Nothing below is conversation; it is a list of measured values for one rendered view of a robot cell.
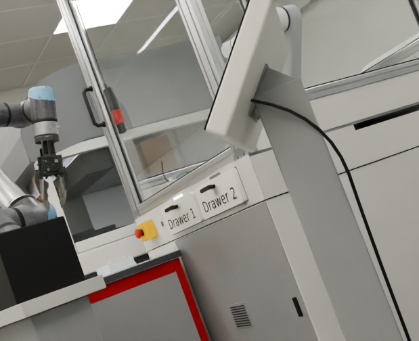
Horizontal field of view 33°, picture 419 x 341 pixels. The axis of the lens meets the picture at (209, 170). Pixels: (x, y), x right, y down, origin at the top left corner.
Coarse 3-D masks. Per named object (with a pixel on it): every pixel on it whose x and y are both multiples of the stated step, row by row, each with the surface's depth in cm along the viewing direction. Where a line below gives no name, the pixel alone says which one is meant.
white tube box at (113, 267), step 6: (126, 258) 272; (132, 258) 273; (108, 264) 265; (114, 264) 267; (120, 264) 269; (126, 264) 271; (132, 264) 273; (96, 270) 271; (102, 270) 268; (108, 270) 265; (114, 270) 266
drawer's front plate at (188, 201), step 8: (192, 192) 245; (176, 200) 256; (184, 200) 251; (192, 200) 245; (176, 208) 258; (184, 208) 252; (192, 208) 247; (168, 216) 266; (176, 216) 260; (184, 216) 254; (192, 216) 248; (200, 216) 244; (168, 224) 268; (184, 224) 256; (192, 224) 250; (176, 232) 263
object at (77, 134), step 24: (72, 72) 340; (72, 96) 337; (72, 120) 334; (96, 120) 339; (0, 144) 378; (24, 144) 322; (72, 144) 331; (96, 144) 336; (24, 168) 331; (48, 192) 320; (72, 240) 320; (96, 240) 324; (120, 240) 329; (96, 264) 321
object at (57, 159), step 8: (56, 136) 210; (48, 144) 207; (48, 152) 208; (40, 160) 208; (48, 160) 206; (56, 160) 206; (40, 168) 211; (48, 168) 206; (56, 168) 206; (48, 176) 212; (56, 176) 212
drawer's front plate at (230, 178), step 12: (216, 180) 227; (228, 180) 221; (240, 180) 218; (204, 192) 236; (216, 192) 229; (228, 192) 223; (240, 192) 217; (204, 204) 238; (216, 204) 231; (228, 204) 225; (204, 216) 241
